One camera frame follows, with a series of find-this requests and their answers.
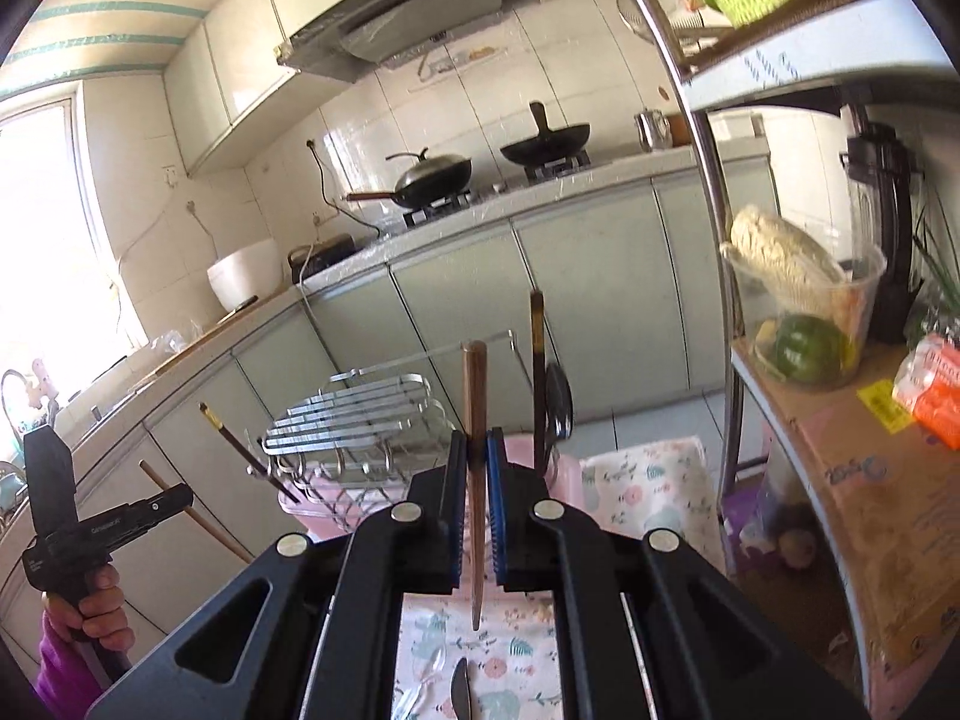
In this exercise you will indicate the kitchen cabinets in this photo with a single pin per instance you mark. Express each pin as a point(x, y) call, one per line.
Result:
point(240, 52)
point(600, 300)

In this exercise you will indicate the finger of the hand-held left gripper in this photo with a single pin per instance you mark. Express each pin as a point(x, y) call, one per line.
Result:
point(169, 502)

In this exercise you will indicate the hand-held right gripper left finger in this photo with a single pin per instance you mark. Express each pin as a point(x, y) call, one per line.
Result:
point(454, 510)

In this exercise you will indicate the black wok with lid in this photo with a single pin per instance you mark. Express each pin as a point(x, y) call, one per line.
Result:
point(435, 176)

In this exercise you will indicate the dark chopstick with gold band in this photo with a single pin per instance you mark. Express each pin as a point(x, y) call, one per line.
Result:
point(538, 375)
point(232, 439)

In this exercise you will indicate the person's left forearm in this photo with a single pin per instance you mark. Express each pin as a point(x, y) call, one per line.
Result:
point(67, 671)

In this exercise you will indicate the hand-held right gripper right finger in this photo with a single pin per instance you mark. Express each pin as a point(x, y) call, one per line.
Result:
point(495, 517)

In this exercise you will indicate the green pepper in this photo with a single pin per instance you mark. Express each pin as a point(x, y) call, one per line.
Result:
point(806, 349)

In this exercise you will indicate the upper kitchen cabinets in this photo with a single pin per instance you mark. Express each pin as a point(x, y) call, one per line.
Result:
point(240, 52)

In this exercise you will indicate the pack of enoki mushrooms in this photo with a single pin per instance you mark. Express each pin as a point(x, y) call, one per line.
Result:
point(780, 247)

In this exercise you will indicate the black countertop appliance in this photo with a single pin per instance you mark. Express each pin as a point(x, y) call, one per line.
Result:
point(322, 255)

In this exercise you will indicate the clear plastic spoon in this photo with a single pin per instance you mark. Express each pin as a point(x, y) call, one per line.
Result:
point(427, 671)

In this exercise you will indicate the gas stove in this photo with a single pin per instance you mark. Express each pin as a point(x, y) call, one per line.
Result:
point(495, 191)

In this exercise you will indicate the person's left hand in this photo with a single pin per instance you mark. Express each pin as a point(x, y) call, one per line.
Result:
point(97, 611)

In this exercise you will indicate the light wooden chopstick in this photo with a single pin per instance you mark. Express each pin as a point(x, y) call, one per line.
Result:
point(202, 521)

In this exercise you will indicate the lower kitchen cabinets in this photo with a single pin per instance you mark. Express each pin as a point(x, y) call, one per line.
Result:
point(600, 300)

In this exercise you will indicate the brown pot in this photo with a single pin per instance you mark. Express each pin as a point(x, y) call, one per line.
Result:
point(679, 131)

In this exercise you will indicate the metal storage shelf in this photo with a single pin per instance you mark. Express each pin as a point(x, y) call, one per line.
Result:
point(709, 187)

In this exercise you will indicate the range hood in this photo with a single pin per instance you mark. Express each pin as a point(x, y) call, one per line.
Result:
point(420, 22)

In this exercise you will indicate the black spoon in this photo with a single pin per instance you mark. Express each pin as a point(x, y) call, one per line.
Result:
point(557, 397)

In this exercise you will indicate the kitchen faucet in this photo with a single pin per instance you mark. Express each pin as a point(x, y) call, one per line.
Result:
point(15, 397)

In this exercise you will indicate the pink plastic utensil cup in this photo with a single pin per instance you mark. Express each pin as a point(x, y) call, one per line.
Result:
point(315, 510)
point(559, 476)

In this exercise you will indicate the cardboard sheet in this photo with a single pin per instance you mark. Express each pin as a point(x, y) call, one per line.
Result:
point(870, 525)

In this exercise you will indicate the black blender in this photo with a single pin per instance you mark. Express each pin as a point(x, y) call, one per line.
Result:
point(885, 240)

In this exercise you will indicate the clear plastic container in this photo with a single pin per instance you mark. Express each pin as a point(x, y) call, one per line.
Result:
point(862, 292)

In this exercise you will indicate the steel kettle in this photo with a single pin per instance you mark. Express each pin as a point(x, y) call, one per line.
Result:
point(652, 129)

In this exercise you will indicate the white rice cooker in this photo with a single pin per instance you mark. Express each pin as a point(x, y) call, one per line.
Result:
point(244, 277)

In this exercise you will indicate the brown wooden chopstick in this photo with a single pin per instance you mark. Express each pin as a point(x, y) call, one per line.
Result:
point(474, 405)

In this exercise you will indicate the floral printed cloth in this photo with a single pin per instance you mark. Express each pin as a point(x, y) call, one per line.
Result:
point(645, 487)

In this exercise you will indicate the black open wok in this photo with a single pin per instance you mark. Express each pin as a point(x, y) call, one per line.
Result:
point(544, 146)

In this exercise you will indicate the orange packet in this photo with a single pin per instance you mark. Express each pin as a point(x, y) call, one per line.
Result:
point(934, 390)

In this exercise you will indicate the green onions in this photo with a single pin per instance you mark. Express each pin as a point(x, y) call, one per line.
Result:
point(930, 277)

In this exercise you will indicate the table knife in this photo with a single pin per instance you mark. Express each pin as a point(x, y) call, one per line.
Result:
point(460, 690)

